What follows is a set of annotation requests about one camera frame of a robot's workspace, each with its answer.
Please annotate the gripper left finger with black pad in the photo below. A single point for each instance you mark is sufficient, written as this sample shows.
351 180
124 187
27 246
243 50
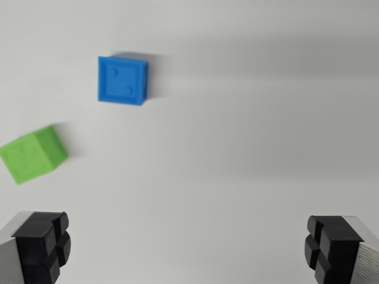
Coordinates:
32 251

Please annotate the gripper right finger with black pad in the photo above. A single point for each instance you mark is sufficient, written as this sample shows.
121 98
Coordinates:
340 251

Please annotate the blue cube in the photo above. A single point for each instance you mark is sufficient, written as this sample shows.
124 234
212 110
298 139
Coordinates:
121 80

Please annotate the green cube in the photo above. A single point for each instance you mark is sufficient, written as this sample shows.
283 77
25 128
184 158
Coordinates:
31 155

